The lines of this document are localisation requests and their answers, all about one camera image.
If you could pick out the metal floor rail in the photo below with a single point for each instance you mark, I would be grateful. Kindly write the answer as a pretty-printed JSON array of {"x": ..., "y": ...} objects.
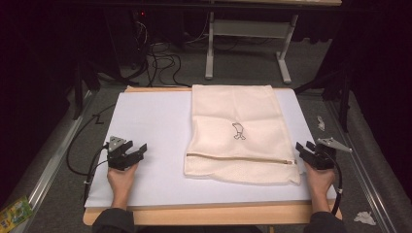
[
  {"x": 48, "y": 168},
  {"x": 362, "y": 168}
]

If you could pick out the large crumpled white tissue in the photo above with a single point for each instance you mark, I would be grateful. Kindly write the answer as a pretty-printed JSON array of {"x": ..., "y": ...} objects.
[{"x": 365, "y": 218}]

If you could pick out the black stand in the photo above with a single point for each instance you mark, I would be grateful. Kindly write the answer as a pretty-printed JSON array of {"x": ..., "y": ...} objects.
[
  {"x": 345, "y": 97},
  {"x": 79, "y": 87}
]

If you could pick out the small crumpled white tissue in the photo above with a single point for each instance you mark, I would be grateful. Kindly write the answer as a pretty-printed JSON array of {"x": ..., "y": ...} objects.
[{"x": 321, "y": 123}]

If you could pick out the person's left hand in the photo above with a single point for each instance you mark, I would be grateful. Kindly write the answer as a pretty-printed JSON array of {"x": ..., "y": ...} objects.
[{"x": 121, "y": 183}]

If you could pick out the cream mesh laundry bag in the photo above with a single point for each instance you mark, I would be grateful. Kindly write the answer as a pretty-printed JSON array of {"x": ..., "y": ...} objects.
[{"x": 239, "y": 110}]

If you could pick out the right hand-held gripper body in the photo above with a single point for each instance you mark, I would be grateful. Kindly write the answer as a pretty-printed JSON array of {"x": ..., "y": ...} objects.
[{"x": 324, "y": 158}]

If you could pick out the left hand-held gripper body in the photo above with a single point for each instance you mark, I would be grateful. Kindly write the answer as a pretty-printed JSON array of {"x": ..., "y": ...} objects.
[{"x": 120, "y": 160}]

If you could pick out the white metal frame desk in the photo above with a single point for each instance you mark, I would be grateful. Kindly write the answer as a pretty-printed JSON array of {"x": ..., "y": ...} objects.
[{"x": 249, "y": 28}]

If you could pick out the wooden table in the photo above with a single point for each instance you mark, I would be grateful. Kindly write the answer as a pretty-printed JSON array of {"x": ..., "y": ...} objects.
[{"x": 207, "y": 215}]

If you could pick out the person's right hand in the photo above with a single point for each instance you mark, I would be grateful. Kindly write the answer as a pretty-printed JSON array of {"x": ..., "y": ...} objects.
[{"x": 319, "y": 183}]

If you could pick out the green and yellow packet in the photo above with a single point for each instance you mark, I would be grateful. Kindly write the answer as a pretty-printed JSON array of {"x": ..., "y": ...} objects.
[{"x": 14, "y": 213}]

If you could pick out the white table mat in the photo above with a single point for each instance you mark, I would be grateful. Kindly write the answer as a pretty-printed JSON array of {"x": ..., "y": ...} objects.
[{"x": 152, "y": 129}]

